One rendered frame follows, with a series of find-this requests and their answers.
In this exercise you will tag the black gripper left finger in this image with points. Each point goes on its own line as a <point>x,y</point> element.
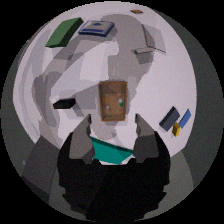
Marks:
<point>77,149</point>

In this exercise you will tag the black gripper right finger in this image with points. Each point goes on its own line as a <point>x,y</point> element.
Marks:
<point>149,148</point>

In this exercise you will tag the blue flat square pad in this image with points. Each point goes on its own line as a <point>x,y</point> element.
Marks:
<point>185,118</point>

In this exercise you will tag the small yellow block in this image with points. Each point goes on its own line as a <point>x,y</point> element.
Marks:
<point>176,129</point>

